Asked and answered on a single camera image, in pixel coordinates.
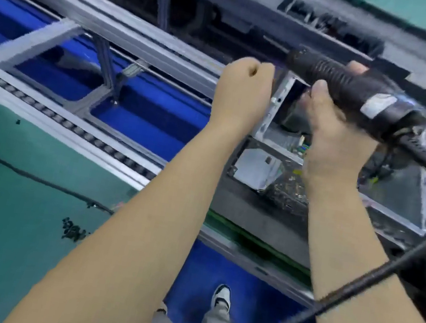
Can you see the person's left hand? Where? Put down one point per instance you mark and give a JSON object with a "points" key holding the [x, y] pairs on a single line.
{"points": [[243, 91]]}

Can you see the person's right hand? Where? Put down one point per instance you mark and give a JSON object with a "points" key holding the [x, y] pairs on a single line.
{"points": [[334, 143]]}

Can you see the black electric screwdriver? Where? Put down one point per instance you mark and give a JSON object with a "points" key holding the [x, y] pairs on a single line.
{"points": [[354, 93]]}

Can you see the black and silver computer case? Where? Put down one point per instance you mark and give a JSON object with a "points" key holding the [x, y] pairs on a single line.
{"points": [[265, 168]]}

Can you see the person's right forearm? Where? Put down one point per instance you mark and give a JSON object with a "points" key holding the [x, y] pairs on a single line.
{"points": [[369, 299]]}

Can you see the person's left forearm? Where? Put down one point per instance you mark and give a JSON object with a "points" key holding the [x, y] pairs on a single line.
{"points": [[133, 252]]}

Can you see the person's right shoe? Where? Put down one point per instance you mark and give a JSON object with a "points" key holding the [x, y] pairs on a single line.
{"points": [[221, 297]]}

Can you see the person's shoe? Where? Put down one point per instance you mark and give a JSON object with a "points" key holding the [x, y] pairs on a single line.
{"points": [[221, 297], [162, 307]]}

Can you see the person's left shoe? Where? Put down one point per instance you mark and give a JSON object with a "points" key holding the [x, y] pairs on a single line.
{"points": [[162, 307]]}

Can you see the pile of small black screws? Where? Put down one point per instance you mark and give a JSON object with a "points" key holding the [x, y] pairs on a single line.
{"points": [[74, 230]]}

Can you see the aluminium roller conveyor rail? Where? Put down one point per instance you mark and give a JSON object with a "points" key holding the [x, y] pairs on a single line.
{"points": [[120, 34]]}

